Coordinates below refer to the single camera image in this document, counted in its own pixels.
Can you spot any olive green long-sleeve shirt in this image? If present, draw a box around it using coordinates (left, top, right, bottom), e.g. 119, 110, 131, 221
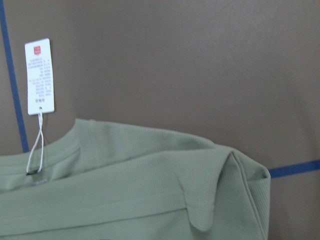
0, 119, 271, 240

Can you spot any white paper price tag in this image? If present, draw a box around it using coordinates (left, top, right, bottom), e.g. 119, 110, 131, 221
24, 38, 55, 176

